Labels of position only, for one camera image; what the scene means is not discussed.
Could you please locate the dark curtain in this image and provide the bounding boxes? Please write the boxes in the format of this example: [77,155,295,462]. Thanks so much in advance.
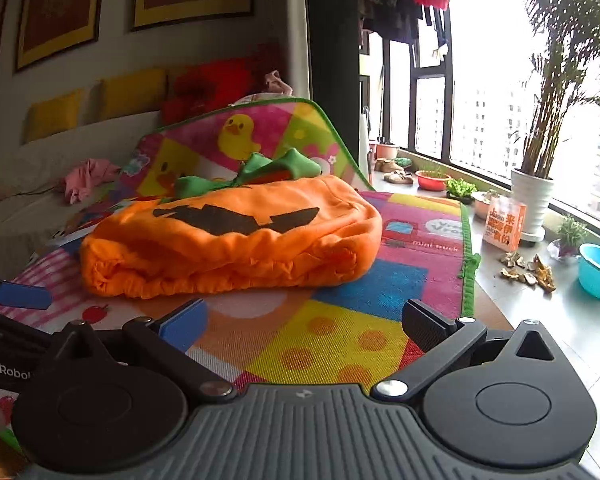
[307,0,362,113]

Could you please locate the white plant pot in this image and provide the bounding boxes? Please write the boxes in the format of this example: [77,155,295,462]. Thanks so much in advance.
[509,167,556,237]

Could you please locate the yellow cushion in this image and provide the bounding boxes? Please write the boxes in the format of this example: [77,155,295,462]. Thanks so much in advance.
[100,67,169,121]
[26,88,86,144]

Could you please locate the pink cloth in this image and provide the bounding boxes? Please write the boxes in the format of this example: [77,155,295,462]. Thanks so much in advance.
[62,158,124,205]

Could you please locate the dark hanging clothes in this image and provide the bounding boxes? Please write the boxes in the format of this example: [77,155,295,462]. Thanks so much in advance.
[357,0,451,57]

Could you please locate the black window frame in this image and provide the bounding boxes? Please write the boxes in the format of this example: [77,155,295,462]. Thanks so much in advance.
[358,0,600,241]

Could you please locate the small pink plant pot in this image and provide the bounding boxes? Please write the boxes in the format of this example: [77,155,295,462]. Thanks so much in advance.
[472,188,502,221]

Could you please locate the colourful printed play mat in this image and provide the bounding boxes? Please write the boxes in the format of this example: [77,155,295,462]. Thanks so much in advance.
[0,97,482,395]

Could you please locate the orange pumpkin costume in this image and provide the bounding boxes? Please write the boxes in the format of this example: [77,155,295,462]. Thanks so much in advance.
[79,148,384,300]

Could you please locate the red plastic basin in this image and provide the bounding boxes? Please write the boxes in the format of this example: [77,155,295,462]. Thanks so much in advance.
[415,169,452,192]

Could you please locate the light pink garment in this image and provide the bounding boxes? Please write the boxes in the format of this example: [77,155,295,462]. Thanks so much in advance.
[264,70,294,97]

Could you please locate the pile of dried peels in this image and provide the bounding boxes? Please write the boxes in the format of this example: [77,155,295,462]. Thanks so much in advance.
[499,251,557,294]

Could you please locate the blue plastic bowl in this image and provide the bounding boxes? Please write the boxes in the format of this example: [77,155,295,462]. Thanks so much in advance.
[577,242,600,301]

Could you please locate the white sofa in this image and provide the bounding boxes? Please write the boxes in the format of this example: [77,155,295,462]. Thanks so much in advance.
[0,108,167,276]

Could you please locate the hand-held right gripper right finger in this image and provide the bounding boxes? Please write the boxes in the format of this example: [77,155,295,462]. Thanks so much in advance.
[370,298,558,404]

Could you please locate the palm plant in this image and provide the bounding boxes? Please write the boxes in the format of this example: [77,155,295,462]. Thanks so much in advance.
[511,0,600,181]

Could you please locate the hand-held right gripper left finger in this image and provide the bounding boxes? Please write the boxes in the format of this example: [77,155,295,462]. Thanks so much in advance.
[50,298,234,404]

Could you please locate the pair of brown sandals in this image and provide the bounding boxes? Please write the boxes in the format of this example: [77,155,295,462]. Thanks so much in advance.
[373,157,415,185]

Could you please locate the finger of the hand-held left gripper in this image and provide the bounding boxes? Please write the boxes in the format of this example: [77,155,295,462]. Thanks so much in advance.
[0,270,54,311]

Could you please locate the small potted plant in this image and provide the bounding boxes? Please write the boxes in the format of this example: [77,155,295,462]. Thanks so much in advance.
[549,214,589,262]

